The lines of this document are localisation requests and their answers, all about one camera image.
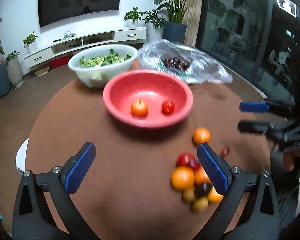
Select clear plastic bag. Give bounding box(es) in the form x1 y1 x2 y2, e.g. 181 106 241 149
138 39 233 85

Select white tv cabinet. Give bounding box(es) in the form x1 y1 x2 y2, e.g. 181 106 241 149
23 27 147 69

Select large front orange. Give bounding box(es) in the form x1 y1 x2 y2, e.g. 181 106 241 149
171 166 195 191

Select middle orange mandarin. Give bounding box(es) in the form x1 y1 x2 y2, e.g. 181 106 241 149
194 166 211 186

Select green vegetables in basin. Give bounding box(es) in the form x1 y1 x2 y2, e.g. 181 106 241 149
79 49 132 68

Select red tomato in bowl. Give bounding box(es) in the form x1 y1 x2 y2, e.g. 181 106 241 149
161 100 175 115

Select white plastic basin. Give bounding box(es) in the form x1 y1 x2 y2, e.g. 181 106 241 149
68 44 138 88

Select yellow longan fruit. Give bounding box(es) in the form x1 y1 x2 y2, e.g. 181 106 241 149
191 197 209 212

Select orange in red bowl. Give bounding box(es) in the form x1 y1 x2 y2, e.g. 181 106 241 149
130 99 148 117

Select tall plant blue pot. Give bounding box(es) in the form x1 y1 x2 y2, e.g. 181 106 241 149
153 0 188 43

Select red tomato with stem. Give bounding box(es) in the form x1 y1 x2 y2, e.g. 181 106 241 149
176 152 194 166

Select red plastic colander bowl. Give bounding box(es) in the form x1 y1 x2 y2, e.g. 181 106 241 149
103 69 193 128

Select dark purple plum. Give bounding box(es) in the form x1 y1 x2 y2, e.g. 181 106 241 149
196 182 212 198

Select lone orange mandarin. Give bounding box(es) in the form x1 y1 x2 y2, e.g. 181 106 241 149
192 127 211 146

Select small plant white pot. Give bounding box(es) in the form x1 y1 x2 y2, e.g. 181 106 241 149
23 31 38 54

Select dark cherries in bag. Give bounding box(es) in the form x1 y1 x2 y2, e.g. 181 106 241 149
162 57 190 71

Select plant in grey pot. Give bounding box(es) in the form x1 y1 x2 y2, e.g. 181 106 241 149
5 50 25 89

